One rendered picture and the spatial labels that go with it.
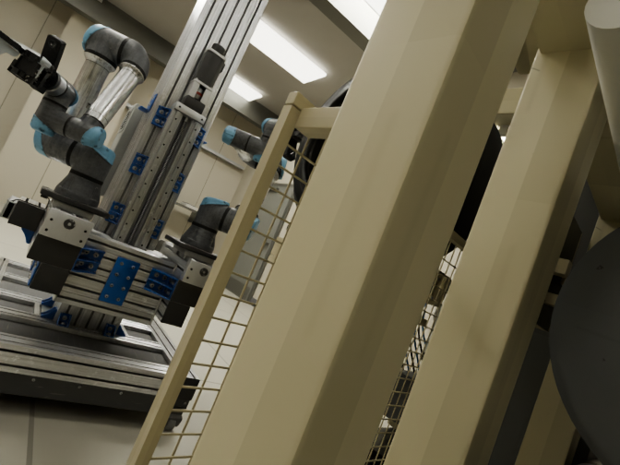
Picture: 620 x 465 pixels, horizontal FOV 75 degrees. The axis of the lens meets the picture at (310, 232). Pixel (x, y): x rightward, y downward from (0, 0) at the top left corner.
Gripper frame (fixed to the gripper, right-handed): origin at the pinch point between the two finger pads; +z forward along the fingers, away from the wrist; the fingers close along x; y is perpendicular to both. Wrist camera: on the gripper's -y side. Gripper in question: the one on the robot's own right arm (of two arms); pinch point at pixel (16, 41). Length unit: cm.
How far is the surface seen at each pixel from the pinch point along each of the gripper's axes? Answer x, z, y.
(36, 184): 263, -611, 98
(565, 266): -148, 30, -19
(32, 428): -52, -28, 100
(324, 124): -80, 70, -1
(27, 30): 407, -601, -112
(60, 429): -59, -33, 99
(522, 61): -122, 9, -75
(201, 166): 83, -754, -90
